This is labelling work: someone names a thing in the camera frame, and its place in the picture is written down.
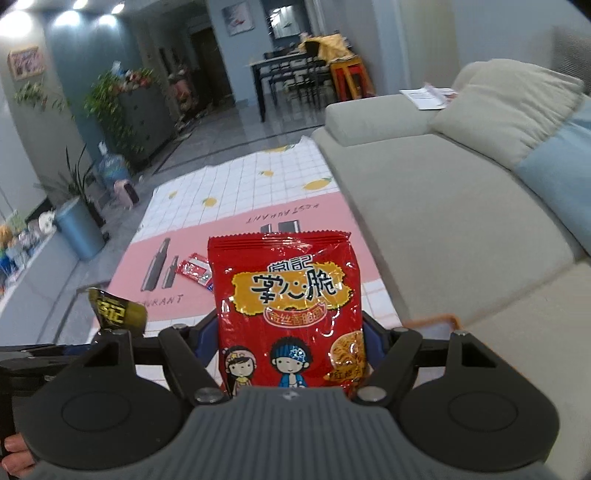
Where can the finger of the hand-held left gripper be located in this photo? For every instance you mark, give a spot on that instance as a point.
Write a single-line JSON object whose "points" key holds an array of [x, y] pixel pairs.
{"points": [[32, 353]]}

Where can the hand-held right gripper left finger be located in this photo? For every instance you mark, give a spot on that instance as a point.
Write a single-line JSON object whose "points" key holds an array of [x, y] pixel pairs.
{"points": [[208, 341]]}

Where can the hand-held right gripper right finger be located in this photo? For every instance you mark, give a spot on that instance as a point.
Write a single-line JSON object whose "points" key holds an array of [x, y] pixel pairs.
{"points": [[375, 344]]}

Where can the orange storage box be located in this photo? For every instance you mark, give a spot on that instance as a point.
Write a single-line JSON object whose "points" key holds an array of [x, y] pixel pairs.
{"points": [[431, 318]]}

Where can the yellow black snack packet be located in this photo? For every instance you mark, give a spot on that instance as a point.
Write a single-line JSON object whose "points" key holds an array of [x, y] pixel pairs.
{"points": [[115, 314]]}

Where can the large red cartoon snack packet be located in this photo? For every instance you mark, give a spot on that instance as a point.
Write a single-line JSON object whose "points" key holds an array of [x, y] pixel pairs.
{"points": [[286, 286]]}

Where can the person's left hand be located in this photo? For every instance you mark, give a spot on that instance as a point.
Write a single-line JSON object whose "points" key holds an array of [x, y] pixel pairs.
{"points": [[14, 459]]}

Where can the small red snack packet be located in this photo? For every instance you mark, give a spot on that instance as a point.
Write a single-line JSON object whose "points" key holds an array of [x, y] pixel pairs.
{"points": [[196, 270]]}

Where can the group of small toys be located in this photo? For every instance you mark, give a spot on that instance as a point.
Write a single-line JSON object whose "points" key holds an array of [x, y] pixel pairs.
{"points": [[23, 244]]}

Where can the blue trash bin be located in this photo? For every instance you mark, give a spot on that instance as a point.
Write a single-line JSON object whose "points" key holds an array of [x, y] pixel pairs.
{"points": [[81, 230]]}

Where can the grey sofa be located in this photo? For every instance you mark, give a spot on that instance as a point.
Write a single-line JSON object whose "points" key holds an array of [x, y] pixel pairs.
{"points": [[438, 221]]}

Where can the white pink lemon print mat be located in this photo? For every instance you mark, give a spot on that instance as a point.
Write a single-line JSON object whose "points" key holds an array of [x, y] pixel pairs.
{"points": [[240, 184]]}

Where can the pink stool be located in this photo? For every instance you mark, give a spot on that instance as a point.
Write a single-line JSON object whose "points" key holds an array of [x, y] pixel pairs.
{"points": [[127, 194]]}

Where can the tall potted plant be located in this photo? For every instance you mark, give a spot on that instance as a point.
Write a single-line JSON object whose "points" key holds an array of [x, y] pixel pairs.
{"points": [[76, 180]]}

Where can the blue water jug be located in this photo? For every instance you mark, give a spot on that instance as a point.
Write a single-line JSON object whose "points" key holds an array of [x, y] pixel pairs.
{"points": [[111, 168]]}

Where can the dark grey cabinet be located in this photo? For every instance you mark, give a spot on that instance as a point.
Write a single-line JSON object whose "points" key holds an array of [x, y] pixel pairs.
{"points": [[147, 124]]}

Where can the light blue pillow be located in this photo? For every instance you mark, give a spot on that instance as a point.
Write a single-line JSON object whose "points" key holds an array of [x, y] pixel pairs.
{"points": [[558, 180]]}

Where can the pile of pink bags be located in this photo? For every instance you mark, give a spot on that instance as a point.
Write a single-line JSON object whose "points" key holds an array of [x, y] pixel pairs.
{"points": [[182, 94]]}

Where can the white papers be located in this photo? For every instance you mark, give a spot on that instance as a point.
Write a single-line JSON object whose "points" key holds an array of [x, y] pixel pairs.
{"points": [[425, 97]]}

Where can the hanging green plant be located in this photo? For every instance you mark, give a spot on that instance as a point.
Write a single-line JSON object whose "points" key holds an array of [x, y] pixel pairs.
{"points": [[39, 97]]}

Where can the leafy plant on cabinet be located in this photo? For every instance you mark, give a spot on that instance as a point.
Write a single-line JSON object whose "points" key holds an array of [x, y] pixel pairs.
{"points": [[108, 101]]}

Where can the orange stool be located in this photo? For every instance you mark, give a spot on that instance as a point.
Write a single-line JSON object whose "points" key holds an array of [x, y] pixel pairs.
{"points": [[351, 78]]}

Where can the beige sofa cushion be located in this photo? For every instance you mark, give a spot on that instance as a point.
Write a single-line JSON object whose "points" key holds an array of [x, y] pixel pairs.
{"points": [[503, 106]]}

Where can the black dining table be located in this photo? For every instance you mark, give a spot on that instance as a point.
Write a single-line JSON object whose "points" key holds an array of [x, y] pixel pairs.
{"points": [[258, 67]]}

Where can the yellow cloth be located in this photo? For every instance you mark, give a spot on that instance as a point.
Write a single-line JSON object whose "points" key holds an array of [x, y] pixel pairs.
{"points": [[328, 46]]}

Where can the ceiling light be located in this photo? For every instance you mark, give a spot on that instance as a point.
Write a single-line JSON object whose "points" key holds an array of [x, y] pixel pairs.
{"points": [[67, 17], [106, 19]]}

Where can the wooden framed wall picture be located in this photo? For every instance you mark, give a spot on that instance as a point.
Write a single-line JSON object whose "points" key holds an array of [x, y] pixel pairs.
{"points": [[26, 63]]}

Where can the white red wall picture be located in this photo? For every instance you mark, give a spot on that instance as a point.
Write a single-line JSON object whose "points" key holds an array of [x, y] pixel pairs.
{"points": [[236, 18]]}

